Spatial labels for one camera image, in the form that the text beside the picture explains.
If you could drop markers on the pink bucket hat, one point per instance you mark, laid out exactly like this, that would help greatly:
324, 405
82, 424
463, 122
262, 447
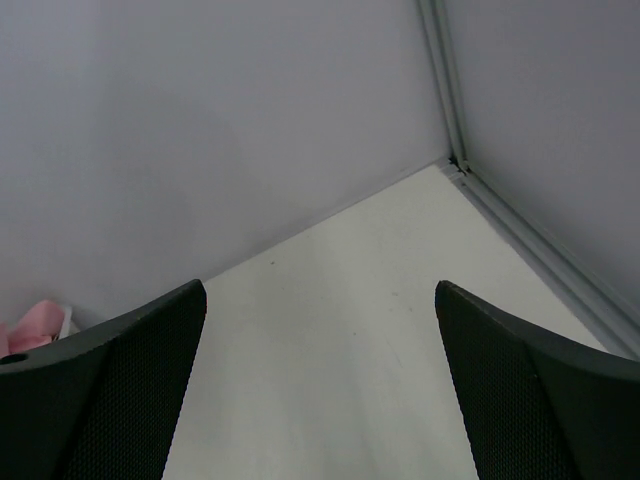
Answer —
40, 325

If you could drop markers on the white plastic basket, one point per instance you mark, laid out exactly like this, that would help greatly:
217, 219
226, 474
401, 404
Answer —
68, 326

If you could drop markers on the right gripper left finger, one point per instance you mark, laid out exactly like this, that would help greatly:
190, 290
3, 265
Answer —
102, 403

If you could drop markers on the right aluminium corner post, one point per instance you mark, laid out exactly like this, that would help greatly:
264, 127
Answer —
541, 103

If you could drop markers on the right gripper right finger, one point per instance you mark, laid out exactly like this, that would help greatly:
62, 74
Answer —
535, 404

